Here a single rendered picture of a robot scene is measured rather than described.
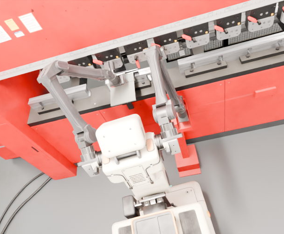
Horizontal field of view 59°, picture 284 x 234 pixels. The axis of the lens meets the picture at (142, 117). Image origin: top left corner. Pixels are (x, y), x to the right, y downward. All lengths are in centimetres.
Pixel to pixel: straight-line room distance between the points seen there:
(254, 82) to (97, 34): 118
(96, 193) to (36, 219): 65
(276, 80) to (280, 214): 105
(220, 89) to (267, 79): 34
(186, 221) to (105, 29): 120
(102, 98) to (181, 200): 100
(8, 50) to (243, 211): 210
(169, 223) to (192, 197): 71
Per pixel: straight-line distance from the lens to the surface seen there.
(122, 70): 187
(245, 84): 204
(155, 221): 142
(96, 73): 152
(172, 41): 171
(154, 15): 159
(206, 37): 175
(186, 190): 210
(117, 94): 179
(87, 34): 165
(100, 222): 254
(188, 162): 236
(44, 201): 290
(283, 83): 219
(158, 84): 130
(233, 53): 194
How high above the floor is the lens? 227
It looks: 52 degrees down
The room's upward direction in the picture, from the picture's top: 25 degrees counter-clockwise
